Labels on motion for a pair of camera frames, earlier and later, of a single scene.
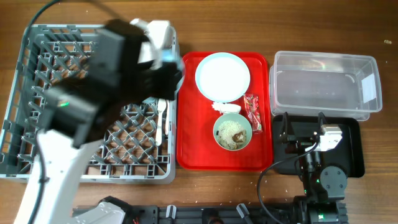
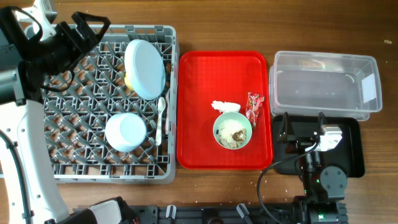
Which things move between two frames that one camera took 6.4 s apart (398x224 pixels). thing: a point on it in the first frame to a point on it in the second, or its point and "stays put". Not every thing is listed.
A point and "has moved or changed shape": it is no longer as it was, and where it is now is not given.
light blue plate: (222, 77) has moved or changed shape
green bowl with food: (232, 132) stays put
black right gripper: (287, 136) stays put
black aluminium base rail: (195, 214) stays put
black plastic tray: (349, 152) stays put
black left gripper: (171, 75) to (77, 45)
